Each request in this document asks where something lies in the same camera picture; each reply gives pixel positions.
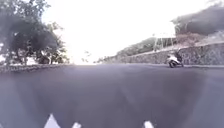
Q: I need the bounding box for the dark grey asphalt road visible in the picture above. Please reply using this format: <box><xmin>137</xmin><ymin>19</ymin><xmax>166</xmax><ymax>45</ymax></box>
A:
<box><xmin>0</xmin><ymin>63</ymin><xmax>224</xmax><ymax>128</ymax></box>

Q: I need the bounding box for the robot's own part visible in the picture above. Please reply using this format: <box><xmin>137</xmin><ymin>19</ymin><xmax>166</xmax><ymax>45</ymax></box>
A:
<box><xmin>71</xmin><ymin>121</ymin><xmax>82</xmax><ymax>128</ymax></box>
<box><xmin>143</xmin><ymin>120</ymin><xmax>155</xmax><ymax>128</ymax></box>

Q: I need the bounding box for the low roadside verge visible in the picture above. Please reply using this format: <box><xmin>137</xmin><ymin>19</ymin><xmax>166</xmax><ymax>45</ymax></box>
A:
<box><xmin>0</xmin><ymin>63</ymin><xmax>73</xmax><ymax>74</ymax></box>

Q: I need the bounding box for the group of dark leafy trees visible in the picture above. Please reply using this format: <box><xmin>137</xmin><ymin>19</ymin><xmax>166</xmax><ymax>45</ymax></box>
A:
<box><xmin>0</xmin><ymin>0</ymin><xmax>71</xmax><ymax>66</ymax></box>

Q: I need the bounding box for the overgrown hillside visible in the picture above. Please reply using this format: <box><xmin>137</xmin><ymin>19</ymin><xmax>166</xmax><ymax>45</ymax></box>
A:
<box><xmin>114</xmin><ymin>2</ymin><xmax>224</xmax><ymax>58</ymax></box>

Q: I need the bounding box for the pale frame structure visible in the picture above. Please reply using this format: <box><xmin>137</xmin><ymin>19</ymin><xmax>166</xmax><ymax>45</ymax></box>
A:
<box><xmin>152</xmin><ymin>32</ymin><xmax>177</xmax><ymax>53</ymax></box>

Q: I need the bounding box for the grey stone retaining wall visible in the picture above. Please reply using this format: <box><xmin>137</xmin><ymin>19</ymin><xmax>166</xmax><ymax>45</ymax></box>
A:
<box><xmin>99</xmin><ymin>42</ymin><xmax>224</xmax><ymax>66</ymax></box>

